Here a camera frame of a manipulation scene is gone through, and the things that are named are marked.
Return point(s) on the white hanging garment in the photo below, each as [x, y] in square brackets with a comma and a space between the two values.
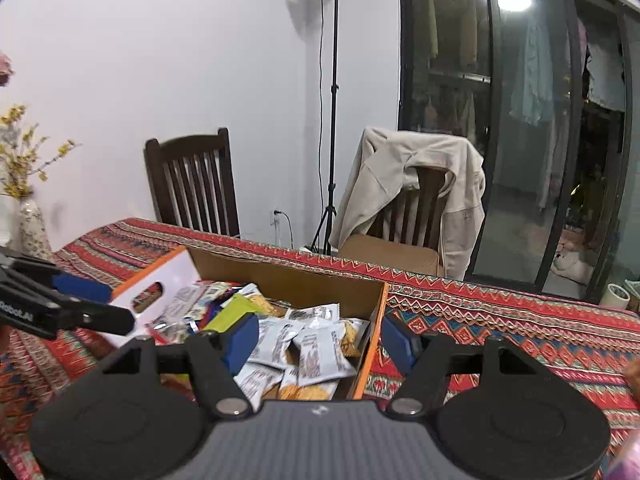
[605, 77]

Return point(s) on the white wall socket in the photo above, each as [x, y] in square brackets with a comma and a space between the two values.
[275, 217]

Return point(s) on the glass sliding door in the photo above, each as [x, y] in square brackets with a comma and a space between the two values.
[510, 160]

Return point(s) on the white pot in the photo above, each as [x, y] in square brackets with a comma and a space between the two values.
[615, 296]

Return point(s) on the floral ceramic vase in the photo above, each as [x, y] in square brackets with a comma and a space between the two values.
[32, 230]

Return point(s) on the dark wooden chair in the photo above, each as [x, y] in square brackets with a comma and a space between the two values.
[192, 185]
[415, 210]

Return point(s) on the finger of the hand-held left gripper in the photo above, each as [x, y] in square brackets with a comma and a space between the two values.
[107, 320]
[82, 288]

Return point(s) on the green snack bar packet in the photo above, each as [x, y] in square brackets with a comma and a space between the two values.
[227, 312]

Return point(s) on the chair with beige jacket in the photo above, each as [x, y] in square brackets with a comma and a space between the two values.
[380, 170]

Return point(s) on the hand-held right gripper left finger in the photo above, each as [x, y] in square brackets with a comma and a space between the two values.
[242, 342]

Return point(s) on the yellow flower branches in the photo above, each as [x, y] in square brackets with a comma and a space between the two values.
[20, 160]

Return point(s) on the orange cardboard box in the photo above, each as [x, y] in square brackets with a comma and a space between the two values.
[320, 280]

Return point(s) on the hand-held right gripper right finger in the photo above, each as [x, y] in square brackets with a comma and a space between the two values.
[400, 342]

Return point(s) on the light blue hanging garment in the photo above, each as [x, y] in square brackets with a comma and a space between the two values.
[537, 75]

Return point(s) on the dried pink flowers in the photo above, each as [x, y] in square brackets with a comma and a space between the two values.
[4, 67]

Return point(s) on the red patterned tablecloth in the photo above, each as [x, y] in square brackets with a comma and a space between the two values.
[500, 325]

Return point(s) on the pile of white snack packets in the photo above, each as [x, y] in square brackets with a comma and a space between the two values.
[315, 355]

